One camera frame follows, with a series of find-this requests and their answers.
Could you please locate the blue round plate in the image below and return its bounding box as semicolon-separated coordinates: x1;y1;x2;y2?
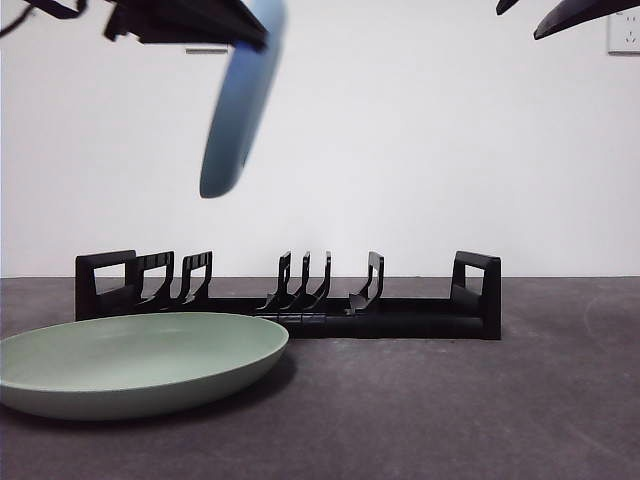
198;0;288;201

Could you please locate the green round plate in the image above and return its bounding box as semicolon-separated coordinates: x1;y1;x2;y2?
0;311;292;422

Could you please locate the black plastic plate rack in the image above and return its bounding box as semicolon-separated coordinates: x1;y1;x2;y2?
74;249;503;342

